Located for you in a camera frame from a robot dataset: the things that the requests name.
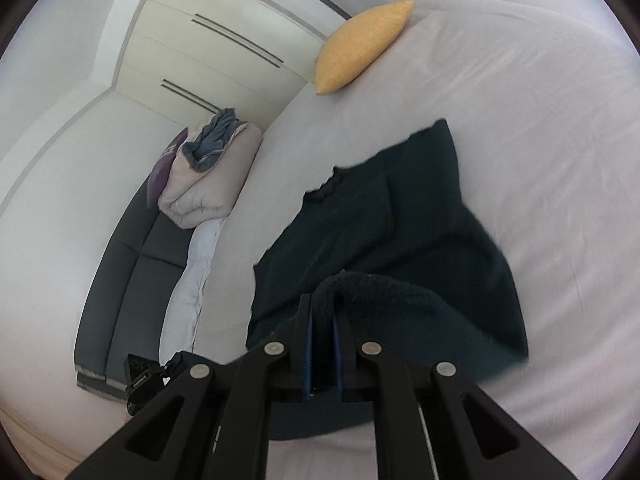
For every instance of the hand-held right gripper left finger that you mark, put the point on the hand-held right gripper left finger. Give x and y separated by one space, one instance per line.
307 340

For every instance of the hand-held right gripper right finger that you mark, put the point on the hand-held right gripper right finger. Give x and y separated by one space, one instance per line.
338 345

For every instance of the dark green knit sweater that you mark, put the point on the dark green knit sweater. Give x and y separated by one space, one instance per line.
425 240

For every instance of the dark grey sofa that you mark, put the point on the dark grey sofa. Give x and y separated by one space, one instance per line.
125 290

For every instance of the beige folded comforter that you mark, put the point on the beige folded comforter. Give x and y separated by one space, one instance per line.
207 180

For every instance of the purple cushion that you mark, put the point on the purple cushion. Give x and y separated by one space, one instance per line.
162 175

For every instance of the blue grey cloth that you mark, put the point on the blue grey cloth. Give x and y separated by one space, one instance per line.
215 140

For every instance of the white bed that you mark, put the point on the white bed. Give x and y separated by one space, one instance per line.
500 160

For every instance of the yellow pillow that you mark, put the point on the yellow pillow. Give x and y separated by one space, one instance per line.
357 47

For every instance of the cream wardrobe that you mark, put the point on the cream wardrobe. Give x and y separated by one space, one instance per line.
225 45

